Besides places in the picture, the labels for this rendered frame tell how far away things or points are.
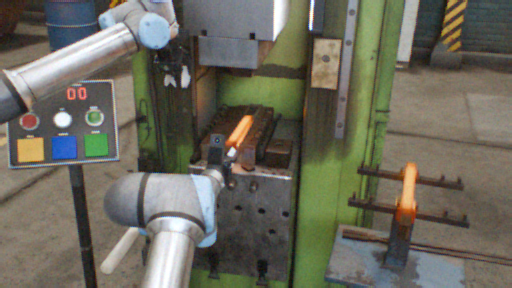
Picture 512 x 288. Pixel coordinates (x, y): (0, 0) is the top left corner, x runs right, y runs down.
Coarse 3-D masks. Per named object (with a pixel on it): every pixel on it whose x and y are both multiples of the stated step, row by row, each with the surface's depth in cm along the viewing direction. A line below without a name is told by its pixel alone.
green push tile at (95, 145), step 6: (84, 138) 160; (90, 138) 161; (96, 138) 161; (102, 138) 162; (90, 144) 160; (96, 144) 161; (102, 144) 161; (90, 150) 160; (96, 150) 161; (102, 150) 161; (108, 150) 162; (90, 156) 160
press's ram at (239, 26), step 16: (192, 0) 152; (208, 0) 151; (224, 0) 150; (240, 0) 149; (256, 0) 148; (272, 0) 147; (288, 0) 179; (192, 16) 154; (208, 16) 153; (224, 16) 152; (240, 16) 151; (256, 16) 150; (272, 16) 149; (288, 16) 183; (192, 32) 156; (208, 32) 155; (224, 32) 154; (240, 32) 153; (256, 32) 152; (272, 32) 151
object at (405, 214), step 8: (408, 168) 149; (408, 176) 144; (408, 184) 140; (408, 192) 135; (408, 200) 131; (400, 208) 126; (408, 208) 127; (400, 216) 122; (408, 216) 122; (400, 224) 118; (408, 224) 118; (400, 232) 122; (408, 232) 122
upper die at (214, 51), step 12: (204, 36) 156; (204, 48) 157; (216, 48) 157; (228, 48) 156; (240, 48) 155; (252, 48) 154; (264, 48) 166; (204, 60) 159; (216, 60) 158; (228, 60) 157; (240, 60) 157; (252, 60) 156
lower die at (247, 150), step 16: (224, 112) 202; (240, 112) 199; (256, 112) 197; (272, 112) 203; (224, 128) 183; (256, 128) 183; (208, 144) 171; (240, 144) 169; (256, 144) 170; (240, 160) 171; (256, 160) 173
